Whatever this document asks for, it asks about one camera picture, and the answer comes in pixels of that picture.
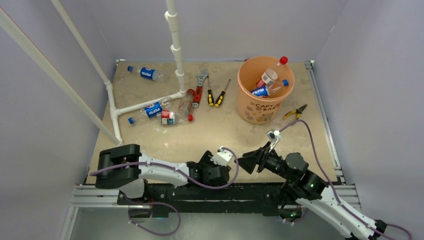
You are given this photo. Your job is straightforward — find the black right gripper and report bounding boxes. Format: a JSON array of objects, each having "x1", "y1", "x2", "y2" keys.
[{"x1": 234, "y1": 141, "x2": 294, "y2": 182}]

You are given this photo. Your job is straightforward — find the Pepsi bottle front edge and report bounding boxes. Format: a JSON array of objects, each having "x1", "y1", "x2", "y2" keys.
[{"x1": 250, "y1": 79, "x2": 289, "y2": 98}]

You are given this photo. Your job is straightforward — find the orange plastic bin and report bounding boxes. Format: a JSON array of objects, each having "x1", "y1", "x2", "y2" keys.
[{"x1": 236, "y1": 55, "x2": 295, "y2": 124}]

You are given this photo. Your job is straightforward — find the red label bottle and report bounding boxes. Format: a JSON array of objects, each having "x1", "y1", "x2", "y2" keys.
[
  {"x1": 160, "y1": 110, "x2": 194, "y2": 126},
  {"x1": 255, "y1": 56, "x2": 289, "y2": 88}
]

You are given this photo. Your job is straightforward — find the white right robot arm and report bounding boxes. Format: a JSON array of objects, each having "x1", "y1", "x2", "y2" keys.
[{"x1": 238, "y1": 144, "x2": 388, "y2": 240}]

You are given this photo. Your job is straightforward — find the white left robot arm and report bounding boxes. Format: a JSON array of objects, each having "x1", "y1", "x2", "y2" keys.
[{"x1": 89, "y1": 144, "x2": 234, "y2": 205}]

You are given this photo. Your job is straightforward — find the clear bottle red open cap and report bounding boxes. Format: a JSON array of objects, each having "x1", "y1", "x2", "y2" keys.
[{"x1": 177, "y1": 89, "x2": 195, "y2": 117}]

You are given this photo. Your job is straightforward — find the yellow black screwdriver right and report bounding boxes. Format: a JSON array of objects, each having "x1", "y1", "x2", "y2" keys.
[{"x1": 214, "y1": 79, "x2": 231, "y2": 108}]

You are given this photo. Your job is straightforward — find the yellow black screwdriver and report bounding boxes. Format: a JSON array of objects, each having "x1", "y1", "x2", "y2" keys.
[
  {"x1": 207, "y1": 77, "x2": 215, "y2": 107},
  {"x1": 214, "y1": 79, "x2": 231, "y2": 108}
]

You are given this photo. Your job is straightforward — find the yellow black screwdriver left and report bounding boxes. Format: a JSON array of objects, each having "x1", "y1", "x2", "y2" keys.
[{"x1": 207, "y1": 77, "x2": 215, "y2": 107}]

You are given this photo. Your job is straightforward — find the Pepsi bottle by pipe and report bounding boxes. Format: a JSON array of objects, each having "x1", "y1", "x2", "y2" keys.
[{"x1": 128, "y1": 96, "x2": 174, "y2": 125}]

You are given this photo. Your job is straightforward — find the Pepsi bottle far corner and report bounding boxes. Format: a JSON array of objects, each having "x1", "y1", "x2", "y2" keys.
[{"x1": 127, "y1": 65, "x2": 165, "y2": 82}]

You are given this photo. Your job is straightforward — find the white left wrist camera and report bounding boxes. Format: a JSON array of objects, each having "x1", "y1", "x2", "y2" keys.
[{"x1": 210, "y1": 146, "x2": 234, "y2": 166}]

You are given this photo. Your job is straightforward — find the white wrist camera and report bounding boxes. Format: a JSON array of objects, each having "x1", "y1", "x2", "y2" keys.
[
  {"x1": 210, "y1": 146, "x2": 234, "y2": 166},
  {"x1": 266, "y1": 129, "x2": 282, "y2": 151}
]

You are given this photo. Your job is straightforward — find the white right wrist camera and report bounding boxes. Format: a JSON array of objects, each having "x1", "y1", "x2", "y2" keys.
[{"x1": 266, "y1": 129, "x2": 282, "y2": 151}]

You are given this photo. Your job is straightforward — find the black aluminium base frame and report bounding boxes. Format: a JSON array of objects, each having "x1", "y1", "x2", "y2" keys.
[{"x1": 69, "y1": 180, "x2": 360, "y2": 220}]

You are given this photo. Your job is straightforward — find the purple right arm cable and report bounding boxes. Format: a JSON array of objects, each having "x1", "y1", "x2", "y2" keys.
[{"x1": 278, "y1": 119, "x2": 413, "y2": 240}]

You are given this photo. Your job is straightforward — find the yellow handled pliers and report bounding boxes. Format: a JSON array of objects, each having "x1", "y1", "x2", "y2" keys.
[{"x1": 283, "y1": 104, "x2": 308, "y2": 120}]

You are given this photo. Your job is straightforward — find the red handled adjustable wrench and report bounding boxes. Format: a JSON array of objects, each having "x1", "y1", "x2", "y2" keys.
[{"x1": 192, "y1": 69, "x2": 209, "y2": 108}]

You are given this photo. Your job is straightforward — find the white PVC pipe frame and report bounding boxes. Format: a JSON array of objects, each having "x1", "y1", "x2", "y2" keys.
[{"x1": 0, "y1": 0, "x2": 188, "y2": 147}]

